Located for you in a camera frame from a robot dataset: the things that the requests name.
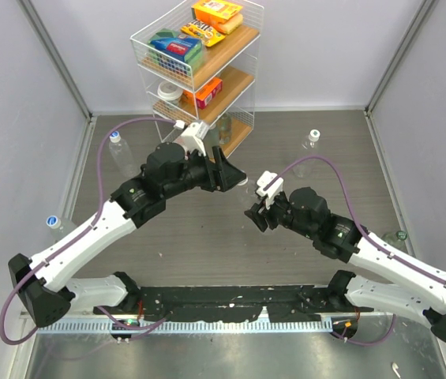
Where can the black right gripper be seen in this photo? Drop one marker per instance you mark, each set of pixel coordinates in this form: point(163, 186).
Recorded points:
point(259, 215)

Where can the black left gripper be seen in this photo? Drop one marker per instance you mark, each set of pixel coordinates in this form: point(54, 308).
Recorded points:
point(227, 175)

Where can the clear plastic bottle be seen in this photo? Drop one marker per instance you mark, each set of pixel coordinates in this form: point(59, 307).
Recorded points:
point(123, 158)
point(308, 148)
point(246, 194)

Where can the blue and white bottle cap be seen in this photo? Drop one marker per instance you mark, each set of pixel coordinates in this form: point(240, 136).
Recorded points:
point(115, 137)

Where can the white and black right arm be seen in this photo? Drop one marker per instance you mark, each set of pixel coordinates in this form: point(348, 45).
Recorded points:
point(415, 290)

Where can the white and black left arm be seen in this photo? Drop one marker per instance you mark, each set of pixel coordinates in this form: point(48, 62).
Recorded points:
point(48, 289)

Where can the green glass bottle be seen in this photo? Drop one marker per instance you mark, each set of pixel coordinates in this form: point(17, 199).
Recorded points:
point(396, 239)

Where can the clear bottle with blue cap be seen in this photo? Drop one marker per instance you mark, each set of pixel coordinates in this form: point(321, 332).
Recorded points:
point(60, 227)

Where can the glass jar, bottom shelf front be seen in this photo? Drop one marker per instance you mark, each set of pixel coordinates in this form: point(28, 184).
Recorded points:
point(211, 138)

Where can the glass jar, shelf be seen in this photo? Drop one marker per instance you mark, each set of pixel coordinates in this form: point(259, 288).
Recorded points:
point(224, 126)
point(211, 138)

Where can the glass jar, bottom shelf back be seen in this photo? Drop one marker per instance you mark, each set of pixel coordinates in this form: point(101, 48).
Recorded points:
point(224, 126)

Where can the orange box, middle shelf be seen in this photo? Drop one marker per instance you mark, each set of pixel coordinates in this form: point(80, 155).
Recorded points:
point(205, 95)

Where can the white lidded paper cup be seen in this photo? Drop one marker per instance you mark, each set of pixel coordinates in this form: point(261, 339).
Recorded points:
point(170, 93)

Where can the green and blue box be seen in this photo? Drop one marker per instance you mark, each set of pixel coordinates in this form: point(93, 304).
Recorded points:
point(176, 51)

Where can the yellow sponge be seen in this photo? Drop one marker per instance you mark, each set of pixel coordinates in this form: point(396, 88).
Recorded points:
point(229, 26)

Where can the yellow candy bag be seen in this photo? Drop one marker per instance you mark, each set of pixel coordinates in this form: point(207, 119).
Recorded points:
point(206, 33)

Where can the orange snack box, top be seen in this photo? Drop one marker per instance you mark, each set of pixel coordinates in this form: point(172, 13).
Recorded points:
point(215, 11)

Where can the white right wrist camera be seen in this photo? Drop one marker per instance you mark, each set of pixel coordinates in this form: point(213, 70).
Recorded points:
point(269, 185)

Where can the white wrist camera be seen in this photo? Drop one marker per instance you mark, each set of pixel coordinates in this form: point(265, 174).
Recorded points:
point(192, 138)
point(269, 185)

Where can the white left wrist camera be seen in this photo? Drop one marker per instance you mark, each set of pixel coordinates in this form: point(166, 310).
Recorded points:
point(192, 138)

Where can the white wire shelf rack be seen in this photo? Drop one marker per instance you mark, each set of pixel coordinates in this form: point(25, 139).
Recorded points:
point(234, 61)

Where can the white slotted cable duct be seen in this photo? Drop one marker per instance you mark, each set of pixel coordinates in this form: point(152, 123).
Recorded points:
point(260, 325)

